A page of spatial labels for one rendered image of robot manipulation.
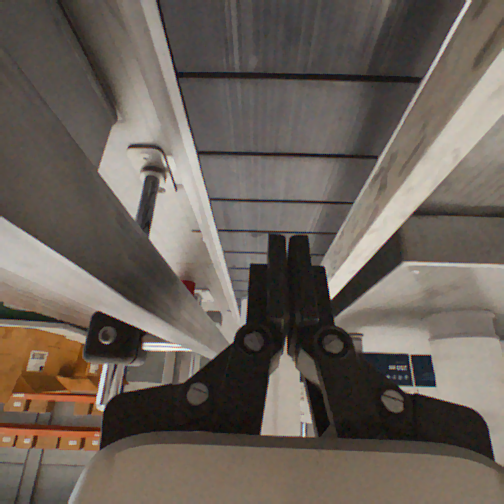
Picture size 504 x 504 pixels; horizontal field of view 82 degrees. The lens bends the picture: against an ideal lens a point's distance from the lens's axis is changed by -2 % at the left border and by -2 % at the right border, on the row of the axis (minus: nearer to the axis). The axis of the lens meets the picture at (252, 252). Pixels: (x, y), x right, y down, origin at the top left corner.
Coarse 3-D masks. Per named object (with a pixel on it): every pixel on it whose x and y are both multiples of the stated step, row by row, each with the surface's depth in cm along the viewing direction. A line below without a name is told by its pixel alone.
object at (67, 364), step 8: (64, 344) 203; (72, 344) 215; (80, 344) 227; (64, 352) 204; (72, 352) 216; (64, 360) 205; (72, 360) 217; (64, 368) 206; (72, 368) 217; (56, 376) 189; (64, 376) 197; (72, 376) 209; (16, 384) 181; (24, 384) 182; (64, 384) 218; (16, 392) 177; (24, 392) 178; (32, 392) 179; (56, 392) 217; (64, 392) 218
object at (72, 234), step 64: (0, 64) 2; (0, 128) 2; (64, 128) 3; (0, 192) 2; (64, 192) 3; (0, 256) 3; (64, 256) 3; (128, 256) 5; (128, 320) 7; (192, 320) 10
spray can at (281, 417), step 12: (288, 360) 28; (276, 372) 27; (288, 372) 27; (276, 384) 27; (288, 384) 27; (276, 396) 26; (288, 396) 26; (276, 408) 26; (288, 408) 26; (264, 420) 26; (276, 420) 25; (288, 420) 26; (264, 432) 25; (276, 432) 25; (288, 432) 25; (300, 432) 27
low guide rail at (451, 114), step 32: (480, 0) 6; (480, 32) 6; (448, 64) 7; (480, 64) 6; (448, 96) 7; (480, 96) 6; (416, 128) 9; (448, 128) 7; (480, 128) 7; (384, 160) 11; (416, 160) 9; (448, 160) 8; (384, 192) 11; (416, 192) 10; (352, 224) 15; (384, 224) 12; (352, 256) 15
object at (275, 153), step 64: (192, 0) 8; (256, 0) 8; (320, 0) 8; (384, 0) 8; (448, 0) 8; (192, 64) 10; (256, 64) 10; (320, 64) 9; (384, 64) 9; (192, 128) 12; (256, 128) 12; (320, 128) 12; (384, 128) 12; (256, 192) 16; (320, 192) 16; (256, 256) 25; (320, 256) 24
